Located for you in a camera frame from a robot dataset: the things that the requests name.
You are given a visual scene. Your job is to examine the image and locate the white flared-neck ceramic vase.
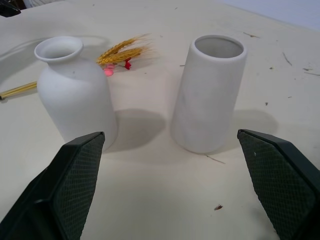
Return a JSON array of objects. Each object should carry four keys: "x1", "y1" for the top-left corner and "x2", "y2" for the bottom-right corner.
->
[{"x1": 34, "y1": 36, "x2": 119, "y2": 152}]

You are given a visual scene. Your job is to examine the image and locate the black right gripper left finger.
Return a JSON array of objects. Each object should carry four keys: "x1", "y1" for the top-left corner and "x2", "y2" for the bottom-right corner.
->
[{"x1": 0, "y1": 131, "x2": 106, "y2": 240}]

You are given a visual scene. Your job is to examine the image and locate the golden dried wheat stalks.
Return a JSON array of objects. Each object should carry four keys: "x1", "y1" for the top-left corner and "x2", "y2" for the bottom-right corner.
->
[{"x1": 0, "y1": 33, "x2": 160, "y2": 101}]

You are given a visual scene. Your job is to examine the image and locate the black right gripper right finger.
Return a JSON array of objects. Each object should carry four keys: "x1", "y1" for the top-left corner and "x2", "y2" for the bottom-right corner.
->
[{"x1": 236, "y1": 128, "x2": 320, "y2": 240}]

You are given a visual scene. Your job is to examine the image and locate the black robot gripper part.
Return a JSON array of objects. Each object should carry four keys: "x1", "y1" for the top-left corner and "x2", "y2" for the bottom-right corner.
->
[{"x1": 0, "y1": 0, "x2": 22, "y2": 18}]

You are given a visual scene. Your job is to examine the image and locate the white cylindrical ceramic vase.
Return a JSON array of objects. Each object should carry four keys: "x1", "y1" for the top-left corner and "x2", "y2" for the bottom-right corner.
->
[{"x1": 170, "y1": 34, "x2": 249, "y2": 154}]

